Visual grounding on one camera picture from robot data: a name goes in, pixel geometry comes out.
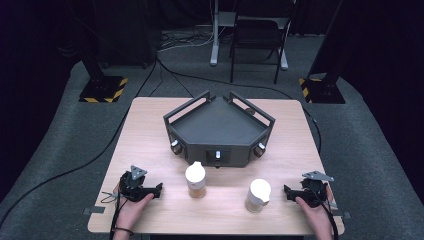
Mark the orange spice bottle white lid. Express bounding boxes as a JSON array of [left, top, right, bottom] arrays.
[[185, 161, 207, 199]]

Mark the black folding chair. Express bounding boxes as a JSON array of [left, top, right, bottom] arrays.
[[228, 11, 290, 85]]

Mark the right hand-held gripper cable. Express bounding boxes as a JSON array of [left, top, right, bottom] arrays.
[[311, 188, 340, 240]]

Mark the person's left hand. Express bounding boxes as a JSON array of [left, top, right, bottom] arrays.
[[113, 183, 155, 232]]

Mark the hand-held gripper cable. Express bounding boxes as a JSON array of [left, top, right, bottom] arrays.
[[100, 190, 130, 240], [311, 188, 340, 240]]

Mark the person's right hand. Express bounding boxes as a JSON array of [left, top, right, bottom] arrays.
[[294, 185, 335, 234]]

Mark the grey tape piece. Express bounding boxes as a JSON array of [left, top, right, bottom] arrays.
[[331, 208, 352, 220], [82, 206, 106, 216]]

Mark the white desk frame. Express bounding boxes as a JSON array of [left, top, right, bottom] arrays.
[[209, 0, 290, 71]]

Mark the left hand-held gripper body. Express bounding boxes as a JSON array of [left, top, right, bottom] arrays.
[[118, 165, 154, 203]]

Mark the black stand with striped base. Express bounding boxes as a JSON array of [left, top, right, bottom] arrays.
[[78, 31, 129, 104], [298, 0, 347, 105]]

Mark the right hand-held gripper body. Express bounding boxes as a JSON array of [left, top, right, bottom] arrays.
[[299, 170, 335, 208]]

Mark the bundle of white floor cables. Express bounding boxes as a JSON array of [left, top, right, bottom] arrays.
[[158, 30, 215, 53]]

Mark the dark grey corner rack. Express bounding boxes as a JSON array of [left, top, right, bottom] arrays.
[[162, 90, 276, 169]]

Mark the left hand-held gripper cable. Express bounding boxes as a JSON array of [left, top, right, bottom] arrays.
[[100, 190, 130, 240]]

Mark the dark cabinet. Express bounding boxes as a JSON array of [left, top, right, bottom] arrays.
[[91, 0, 159, 70]]

